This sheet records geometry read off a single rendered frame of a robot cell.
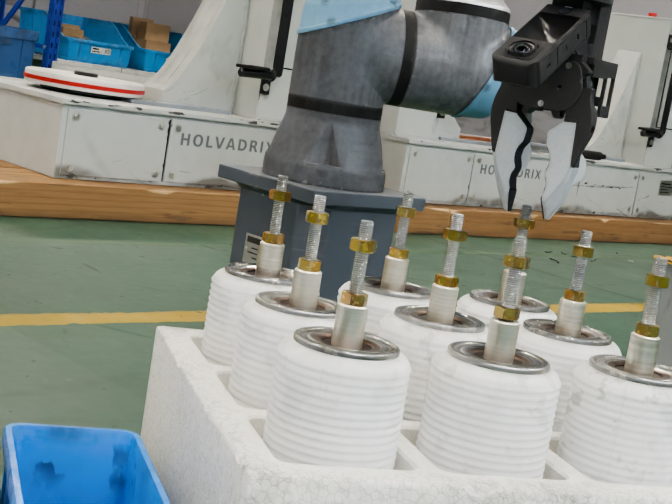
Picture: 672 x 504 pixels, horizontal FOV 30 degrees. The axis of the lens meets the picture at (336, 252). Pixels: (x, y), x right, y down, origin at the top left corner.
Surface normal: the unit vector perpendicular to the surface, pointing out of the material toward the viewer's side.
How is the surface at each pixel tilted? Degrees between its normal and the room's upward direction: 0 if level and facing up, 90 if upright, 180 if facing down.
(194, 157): 90
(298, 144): 72
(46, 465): 88
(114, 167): 90
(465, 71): 94
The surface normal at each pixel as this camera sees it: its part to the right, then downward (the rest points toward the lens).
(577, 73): -0.54, 0.04
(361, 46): 0.17, 0.17
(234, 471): -0.94, -0.11
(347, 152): 0.33, -0.11
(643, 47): -0.73, -0.02
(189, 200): 0.66, 0.22
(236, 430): 0.16, -0.98
